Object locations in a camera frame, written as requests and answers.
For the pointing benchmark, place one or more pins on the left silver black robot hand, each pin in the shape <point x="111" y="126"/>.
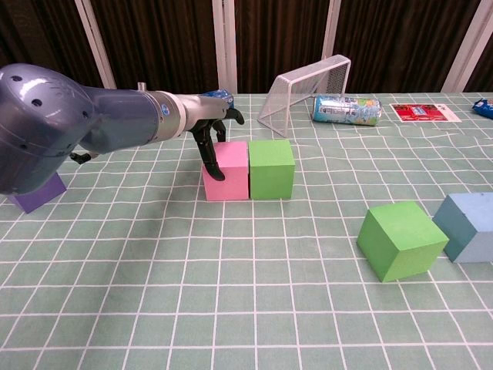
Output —
<point x="206" y="112"/>

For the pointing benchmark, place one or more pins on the pink foam cube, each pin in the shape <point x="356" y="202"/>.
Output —
<point x="231" y="177"/>

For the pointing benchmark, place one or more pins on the green foam cube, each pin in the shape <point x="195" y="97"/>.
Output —
<point x="271" y="173"/>
<point x="400" y="239"/>

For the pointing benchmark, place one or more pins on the light blue foam cube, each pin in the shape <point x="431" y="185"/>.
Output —
<point x="466" y="223"/>

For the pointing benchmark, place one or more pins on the left blue grey robot arm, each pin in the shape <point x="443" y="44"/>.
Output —
<point x="58" y="115"/>

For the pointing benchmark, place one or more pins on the long blue cookie package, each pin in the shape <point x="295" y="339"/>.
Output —
<point x="221" y="94"/>

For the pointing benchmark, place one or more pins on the dark brown curtain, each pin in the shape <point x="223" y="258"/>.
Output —
<point x="161" y="46"/>

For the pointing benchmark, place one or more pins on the green checked tablecloth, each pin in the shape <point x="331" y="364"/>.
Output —
<point x="246" y="289"/>

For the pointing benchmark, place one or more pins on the purple foam cube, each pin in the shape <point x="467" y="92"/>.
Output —
<point x="42" y="196"/>

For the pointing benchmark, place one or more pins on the red white printed card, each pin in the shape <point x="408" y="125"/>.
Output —
<point x="420" y="112"/>

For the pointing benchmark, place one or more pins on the small dark blue cookie packet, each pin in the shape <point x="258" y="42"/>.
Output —
<point x="485" y="108"/>

